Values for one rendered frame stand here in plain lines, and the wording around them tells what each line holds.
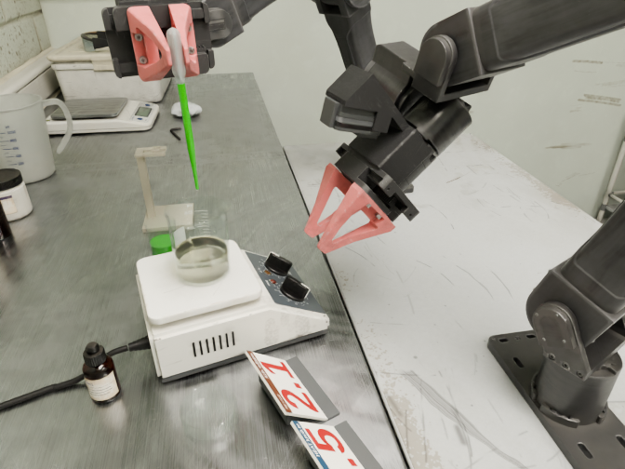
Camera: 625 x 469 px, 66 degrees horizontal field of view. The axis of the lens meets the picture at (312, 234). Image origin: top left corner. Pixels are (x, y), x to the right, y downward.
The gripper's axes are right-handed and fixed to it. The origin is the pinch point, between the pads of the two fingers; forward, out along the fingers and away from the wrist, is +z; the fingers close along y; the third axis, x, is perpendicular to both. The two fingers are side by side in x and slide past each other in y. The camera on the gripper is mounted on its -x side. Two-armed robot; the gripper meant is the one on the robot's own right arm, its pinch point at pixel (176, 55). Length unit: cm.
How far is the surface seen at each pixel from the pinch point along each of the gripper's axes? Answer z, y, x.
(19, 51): -120, -26, 18
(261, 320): 6.9, 3.6, 26.7
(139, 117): -83, 1, 30
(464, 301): 8.1, 30.9, 32.6
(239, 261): -0.1, 3.5, 23.3
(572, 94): -103, 183, 52
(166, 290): 2.0, -5.3, 23.1
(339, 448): 21.9, 5.5, 30.4
